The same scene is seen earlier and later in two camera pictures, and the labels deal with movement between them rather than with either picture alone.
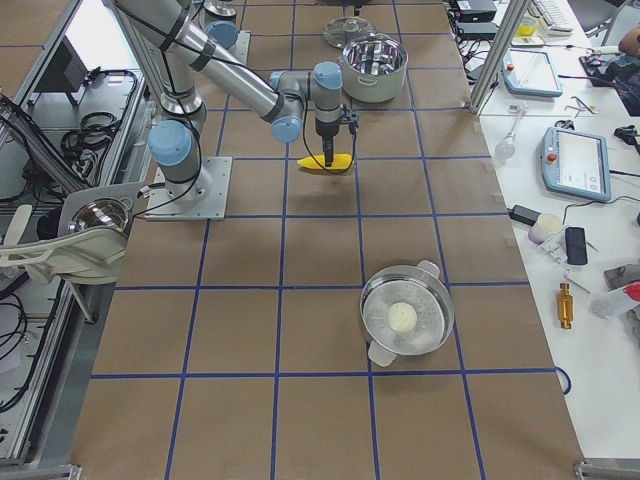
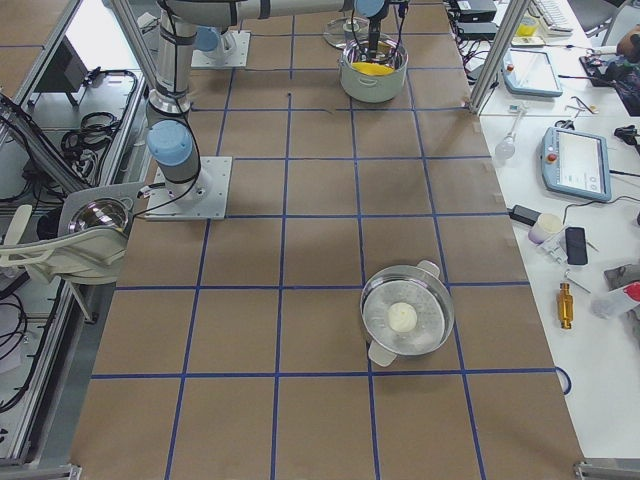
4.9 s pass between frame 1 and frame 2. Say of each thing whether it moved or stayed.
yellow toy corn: moved
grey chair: stayed
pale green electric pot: stayed
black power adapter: stayed
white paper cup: stayed
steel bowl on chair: stayed
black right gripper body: moved
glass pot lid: stayed
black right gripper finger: moved
